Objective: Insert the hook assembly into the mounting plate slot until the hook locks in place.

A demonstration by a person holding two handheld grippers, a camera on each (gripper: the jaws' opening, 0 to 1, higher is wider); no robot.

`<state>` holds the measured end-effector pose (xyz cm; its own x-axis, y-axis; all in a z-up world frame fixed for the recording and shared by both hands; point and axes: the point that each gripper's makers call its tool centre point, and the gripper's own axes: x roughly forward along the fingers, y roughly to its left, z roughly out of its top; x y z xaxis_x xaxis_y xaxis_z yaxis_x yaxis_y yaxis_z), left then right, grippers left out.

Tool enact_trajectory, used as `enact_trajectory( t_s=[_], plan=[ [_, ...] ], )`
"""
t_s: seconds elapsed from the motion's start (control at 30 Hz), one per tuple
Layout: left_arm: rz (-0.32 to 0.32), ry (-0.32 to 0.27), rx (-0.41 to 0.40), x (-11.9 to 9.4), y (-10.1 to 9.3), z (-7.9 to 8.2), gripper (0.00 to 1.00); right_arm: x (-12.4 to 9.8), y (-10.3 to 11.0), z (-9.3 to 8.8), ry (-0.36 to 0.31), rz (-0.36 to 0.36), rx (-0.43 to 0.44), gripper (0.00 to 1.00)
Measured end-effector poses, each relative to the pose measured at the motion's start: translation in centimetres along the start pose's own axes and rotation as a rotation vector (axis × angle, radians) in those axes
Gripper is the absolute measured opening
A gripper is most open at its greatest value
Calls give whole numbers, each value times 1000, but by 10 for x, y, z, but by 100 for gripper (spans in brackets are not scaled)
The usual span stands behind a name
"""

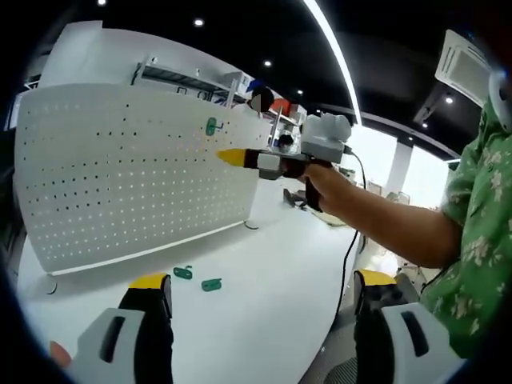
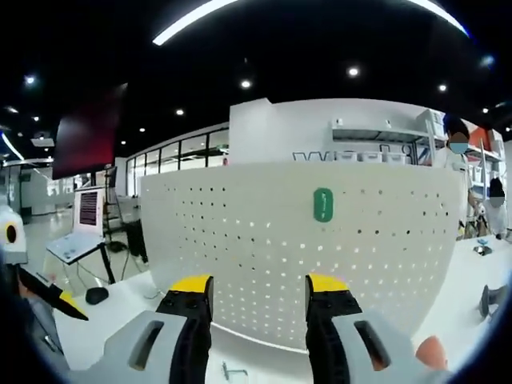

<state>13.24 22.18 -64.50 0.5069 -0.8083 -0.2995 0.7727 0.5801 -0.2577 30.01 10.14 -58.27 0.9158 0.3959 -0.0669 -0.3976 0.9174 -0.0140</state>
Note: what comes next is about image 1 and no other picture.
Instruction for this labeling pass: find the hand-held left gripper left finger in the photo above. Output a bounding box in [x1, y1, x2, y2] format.
[75, 272, 176, 384]

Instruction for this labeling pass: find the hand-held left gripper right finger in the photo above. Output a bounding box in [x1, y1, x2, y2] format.
[354, 268, 467, 384]

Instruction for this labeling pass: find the white perforated mounting plate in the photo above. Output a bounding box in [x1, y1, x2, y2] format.
[13, 82, 274, 296]

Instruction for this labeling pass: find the person's right hand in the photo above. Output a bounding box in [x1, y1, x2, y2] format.
[306, 161, 362, 220]

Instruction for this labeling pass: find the metal rack with boxes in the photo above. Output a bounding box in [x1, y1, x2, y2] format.
[266, 98, 310, 158]

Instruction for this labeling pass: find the yellow cloth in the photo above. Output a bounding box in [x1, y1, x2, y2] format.
[310, 207, 347, 229]

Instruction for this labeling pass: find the long ceiling light strip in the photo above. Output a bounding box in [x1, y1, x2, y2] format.
[302, 0, 363, 126]

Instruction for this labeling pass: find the metal storage shelf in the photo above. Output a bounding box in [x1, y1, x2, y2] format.
[131, 55, 258, 107]

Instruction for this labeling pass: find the green floral shirt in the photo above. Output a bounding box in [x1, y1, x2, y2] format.
[418, 99, 512, 360]

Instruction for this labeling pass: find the group of ceiling spotlights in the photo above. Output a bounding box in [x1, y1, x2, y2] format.
[95, 0, 455, 129]

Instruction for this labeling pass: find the ceiling air conditioner unit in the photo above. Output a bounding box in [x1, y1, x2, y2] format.
[434, 28, 494, 110]

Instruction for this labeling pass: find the white worn device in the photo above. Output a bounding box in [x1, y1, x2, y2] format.
[487, 68, 512, 134]

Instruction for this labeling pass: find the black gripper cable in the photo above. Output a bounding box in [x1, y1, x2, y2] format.
[338, 146, 367, 318]

